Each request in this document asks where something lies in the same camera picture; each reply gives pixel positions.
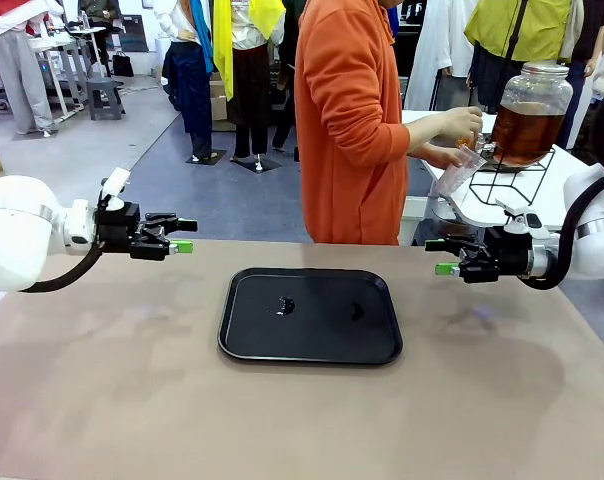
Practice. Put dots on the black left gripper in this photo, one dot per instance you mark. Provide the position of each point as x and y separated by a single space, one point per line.
114 230

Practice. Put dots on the person's left hand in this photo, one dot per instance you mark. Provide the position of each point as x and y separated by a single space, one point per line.
444 156

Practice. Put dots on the white standing desk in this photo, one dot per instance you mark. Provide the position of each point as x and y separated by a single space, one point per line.
82 31

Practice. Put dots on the black handbag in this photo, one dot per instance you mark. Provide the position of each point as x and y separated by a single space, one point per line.
123 65

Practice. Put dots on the mannequin in navy clothes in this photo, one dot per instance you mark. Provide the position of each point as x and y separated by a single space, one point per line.
189 85

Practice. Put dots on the person's right forearm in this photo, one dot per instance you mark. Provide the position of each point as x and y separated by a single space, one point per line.
427 131

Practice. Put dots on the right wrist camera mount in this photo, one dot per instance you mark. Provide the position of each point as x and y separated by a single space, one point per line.
532 220

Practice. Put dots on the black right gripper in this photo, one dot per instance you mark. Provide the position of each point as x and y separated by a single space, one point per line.
509 255

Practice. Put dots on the blue hanging scarf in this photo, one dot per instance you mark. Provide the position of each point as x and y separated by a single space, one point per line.
202 30

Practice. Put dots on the person's right hand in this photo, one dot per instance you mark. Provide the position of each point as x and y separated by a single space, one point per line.
462 122

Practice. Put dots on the person in orange hoodie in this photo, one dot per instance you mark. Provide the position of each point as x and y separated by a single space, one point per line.
347 125

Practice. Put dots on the cardboard box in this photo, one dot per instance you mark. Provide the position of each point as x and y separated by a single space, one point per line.
218 102

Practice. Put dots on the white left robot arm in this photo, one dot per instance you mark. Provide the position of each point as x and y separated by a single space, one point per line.
17 235

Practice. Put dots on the mannequin in brown skirt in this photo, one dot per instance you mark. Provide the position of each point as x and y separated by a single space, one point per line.
249 85

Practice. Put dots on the lime green jacket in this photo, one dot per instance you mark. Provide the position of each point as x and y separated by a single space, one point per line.
547 25

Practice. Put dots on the tall clear iced cup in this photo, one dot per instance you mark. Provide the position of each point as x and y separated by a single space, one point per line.
454 180

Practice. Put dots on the dark board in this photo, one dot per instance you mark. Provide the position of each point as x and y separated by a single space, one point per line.
134 32

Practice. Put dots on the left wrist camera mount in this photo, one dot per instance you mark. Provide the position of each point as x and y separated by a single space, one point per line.
116 182

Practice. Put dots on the person's left forearm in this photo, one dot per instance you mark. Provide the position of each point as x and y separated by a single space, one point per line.
418 152

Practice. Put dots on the black plastic serving tray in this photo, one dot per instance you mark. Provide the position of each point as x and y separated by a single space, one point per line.
307 340

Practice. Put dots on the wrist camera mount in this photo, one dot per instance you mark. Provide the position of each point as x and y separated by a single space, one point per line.
116 182
532 220

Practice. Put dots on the grey plastic stool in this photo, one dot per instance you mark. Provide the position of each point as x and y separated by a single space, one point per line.
104 86

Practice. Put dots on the dark skirt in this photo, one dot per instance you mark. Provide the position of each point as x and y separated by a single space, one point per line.
487 75

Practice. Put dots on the white hanging shirt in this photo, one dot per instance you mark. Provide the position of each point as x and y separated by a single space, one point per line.
437 50

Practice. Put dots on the yellow hanging garment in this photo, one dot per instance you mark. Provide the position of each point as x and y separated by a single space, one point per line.
224 40

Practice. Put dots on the glass tea dispenser jar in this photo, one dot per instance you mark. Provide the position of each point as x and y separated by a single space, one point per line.
532 130

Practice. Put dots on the white side table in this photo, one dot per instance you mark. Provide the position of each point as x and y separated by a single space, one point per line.
567 175

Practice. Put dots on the white box under table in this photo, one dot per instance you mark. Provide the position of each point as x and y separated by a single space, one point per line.
414 220

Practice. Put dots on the person in dark clothes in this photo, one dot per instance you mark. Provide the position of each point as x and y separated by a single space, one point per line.
99 12

